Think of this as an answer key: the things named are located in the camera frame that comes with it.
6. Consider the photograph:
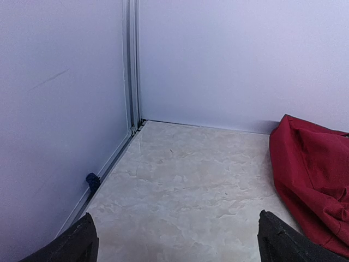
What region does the dark red student backpack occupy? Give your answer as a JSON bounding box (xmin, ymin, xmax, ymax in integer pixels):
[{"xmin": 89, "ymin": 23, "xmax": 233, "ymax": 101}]
[{"xmin": 269, "ymin": 115, "xmax": 348, "ymax": 257}]

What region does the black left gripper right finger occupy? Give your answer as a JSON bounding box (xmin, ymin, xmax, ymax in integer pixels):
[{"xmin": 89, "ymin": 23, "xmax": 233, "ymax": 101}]
[{"xmin": 257, "ymin": 210, "xmax": 348, "ymax": 262}]

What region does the aluminium corner post left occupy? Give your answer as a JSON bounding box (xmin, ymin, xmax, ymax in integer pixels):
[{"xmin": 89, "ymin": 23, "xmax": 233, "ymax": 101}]
[{"xmin": 122, "ymin": 0, "xmax": 142, "ymax": 136}]

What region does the dark blue cable clip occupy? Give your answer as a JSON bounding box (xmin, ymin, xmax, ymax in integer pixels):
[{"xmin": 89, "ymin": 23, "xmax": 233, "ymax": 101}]
[{"xmin": 86, "ymin": 173, "xmax": 101, "ymax": 194}]

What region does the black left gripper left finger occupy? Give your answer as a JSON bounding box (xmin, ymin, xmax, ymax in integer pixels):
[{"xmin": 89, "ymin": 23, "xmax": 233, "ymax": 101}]
[{"xmin": 22, "ymin": 213, "xmax": 99, "ymax": 261}]

